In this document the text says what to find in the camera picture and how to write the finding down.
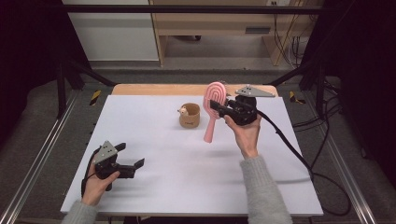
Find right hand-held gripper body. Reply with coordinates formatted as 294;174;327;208
224;84;276;127

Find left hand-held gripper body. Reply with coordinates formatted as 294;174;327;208
92;140;137;181

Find pink hairbrush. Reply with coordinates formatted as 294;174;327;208
203;81;232;144

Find person's left hand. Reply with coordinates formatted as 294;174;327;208
81;162;120;207

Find person's right hand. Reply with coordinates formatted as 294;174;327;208
223;114;262;160

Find brown cup with hedgehog figure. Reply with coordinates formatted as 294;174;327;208
177;102;201;129

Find yellow black floor tape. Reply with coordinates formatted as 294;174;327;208
289;91;306;105
89;89;103;106

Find black metal stand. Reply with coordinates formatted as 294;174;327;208
55;59;118;119
264;60;328;119

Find light wooden desk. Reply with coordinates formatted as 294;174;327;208
148;0;325;67

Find white cabinet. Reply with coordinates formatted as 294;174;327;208
62;0;160;62

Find black curtain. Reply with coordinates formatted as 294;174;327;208
302;0;396;181
0;0;92;144

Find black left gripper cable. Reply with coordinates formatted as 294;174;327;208
80;148;100;198

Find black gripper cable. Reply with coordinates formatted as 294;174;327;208
256;110;353;217
80;148;100;198

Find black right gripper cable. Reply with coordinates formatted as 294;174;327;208
256;110;353;217

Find bundle of black wall cables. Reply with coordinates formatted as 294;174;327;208
272;1;312;68

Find aluminium floor rail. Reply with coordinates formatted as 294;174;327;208
0;90;80;224
306;92;379;224

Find black floor cables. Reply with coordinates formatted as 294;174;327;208
292;77;344;171

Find black horizontal frame bar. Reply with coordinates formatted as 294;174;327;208
60;4;331;15

